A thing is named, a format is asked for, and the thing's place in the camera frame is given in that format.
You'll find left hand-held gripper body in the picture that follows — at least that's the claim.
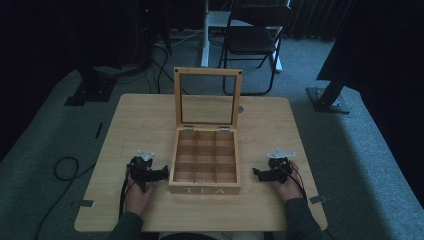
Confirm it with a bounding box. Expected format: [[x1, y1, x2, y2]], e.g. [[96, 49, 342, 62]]
[[126, 149, 160, 193]]

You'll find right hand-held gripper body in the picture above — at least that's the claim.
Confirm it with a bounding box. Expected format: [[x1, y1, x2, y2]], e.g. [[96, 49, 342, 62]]
[[265, 148, 297, 185]]

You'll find wooden tea box with lid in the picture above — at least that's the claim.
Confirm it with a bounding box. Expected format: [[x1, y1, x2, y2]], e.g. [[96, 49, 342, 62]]
[[168, 66, 243, 196]]

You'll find person's right hand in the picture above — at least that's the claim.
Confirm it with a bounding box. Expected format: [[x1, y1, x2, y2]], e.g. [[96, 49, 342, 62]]
[[272, 160, 305, 203]]

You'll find person's left hand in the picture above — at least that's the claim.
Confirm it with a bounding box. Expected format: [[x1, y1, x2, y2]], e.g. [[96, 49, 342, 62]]
[[124, 173, 158, 217]]

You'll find black stand with metal base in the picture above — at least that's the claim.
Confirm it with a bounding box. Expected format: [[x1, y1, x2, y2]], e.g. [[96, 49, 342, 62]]
[[305, 78, 352, 115]]

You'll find black stand base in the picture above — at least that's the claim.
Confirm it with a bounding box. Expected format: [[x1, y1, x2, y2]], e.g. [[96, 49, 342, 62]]
[[64, 65, 118, 107]]

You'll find black folding chair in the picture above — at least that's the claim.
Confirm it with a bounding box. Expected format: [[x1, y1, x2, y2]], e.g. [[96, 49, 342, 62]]
[[217, 3, 294, 97], [200, 0, 292, 74]]

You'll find right hand-held gripper cable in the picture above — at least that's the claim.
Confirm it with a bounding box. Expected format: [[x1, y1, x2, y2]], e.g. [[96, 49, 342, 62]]
[[281, 165, 308, 202]]

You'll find hand-held gripper cable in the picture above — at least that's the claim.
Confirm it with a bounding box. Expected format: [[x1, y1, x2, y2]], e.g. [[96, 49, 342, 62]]
[[118, 173, 132, 220], [281, 165, 308, 202]]

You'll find left hand-held gripper cable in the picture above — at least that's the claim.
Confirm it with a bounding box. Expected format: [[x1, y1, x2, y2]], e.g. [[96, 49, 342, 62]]
[[118, 173, 132, 220]]

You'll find black floor cable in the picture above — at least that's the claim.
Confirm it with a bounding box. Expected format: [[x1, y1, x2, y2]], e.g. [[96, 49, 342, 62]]
[[34, 156, 98, 240]]

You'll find bundle of black cables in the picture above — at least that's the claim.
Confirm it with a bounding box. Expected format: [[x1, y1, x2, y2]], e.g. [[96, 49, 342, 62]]
[[133, 6, 191, 96]]

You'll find white cable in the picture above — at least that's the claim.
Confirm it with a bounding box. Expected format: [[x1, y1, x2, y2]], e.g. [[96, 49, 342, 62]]
[[155, 28, 205, 48]]

